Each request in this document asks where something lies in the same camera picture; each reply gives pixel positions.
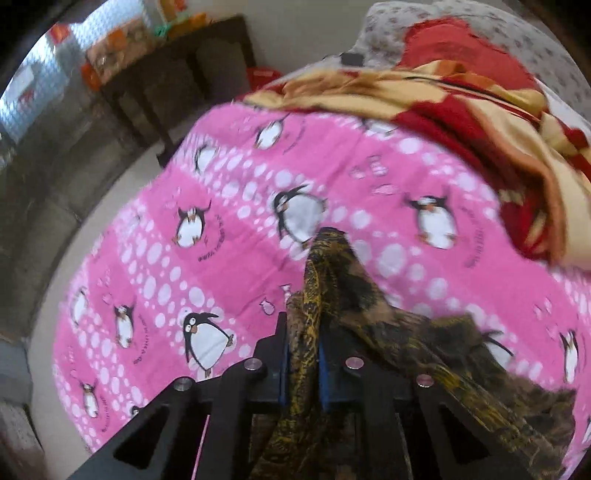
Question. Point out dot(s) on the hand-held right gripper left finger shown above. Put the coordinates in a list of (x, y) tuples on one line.
[(282, 369)]

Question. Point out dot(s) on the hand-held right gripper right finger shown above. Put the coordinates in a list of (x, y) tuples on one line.
[(325, 383)]

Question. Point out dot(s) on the brown floral patterned garment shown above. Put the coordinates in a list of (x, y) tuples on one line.
[(332, 277)]

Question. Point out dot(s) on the pink penguin print bedsheet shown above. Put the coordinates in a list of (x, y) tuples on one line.
[(231, 152)]

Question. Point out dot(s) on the red plastic object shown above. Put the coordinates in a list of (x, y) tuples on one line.
[(264, 77)]

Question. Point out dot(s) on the red and cream blanket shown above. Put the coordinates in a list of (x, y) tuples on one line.
[(461, 120)]

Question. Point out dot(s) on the dark wooden table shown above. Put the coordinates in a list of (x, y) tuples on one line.
[(184, 69)]

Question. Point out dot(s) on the small dark flat object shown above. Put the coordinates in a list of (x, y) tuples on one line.
[(352, 58)]

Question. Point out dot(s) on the colourful printed box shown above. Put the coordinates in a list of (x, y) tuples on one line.
[(120, 53)]

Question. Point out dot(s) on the grey patterned pillow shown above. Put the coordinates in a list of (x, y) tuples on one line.
[(383, 27)]

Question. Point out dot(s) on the red fringed cloth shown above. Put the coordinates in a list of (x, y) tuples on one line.
[(461, 46)]

